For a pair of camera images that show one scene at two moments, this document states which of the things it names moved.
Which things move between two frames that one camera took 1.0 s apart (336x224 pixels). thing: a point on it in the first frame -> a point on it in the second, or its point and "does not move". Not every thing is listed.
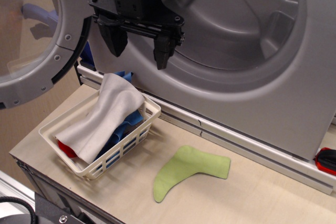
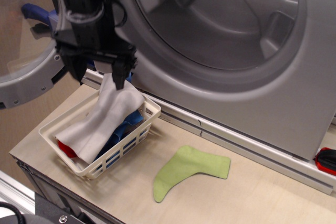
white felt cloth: (116, 98) does not move
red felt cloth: (67, 150) does not move
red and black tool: (325, 160) does not move
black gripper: (134, 3) -> (93, 35)
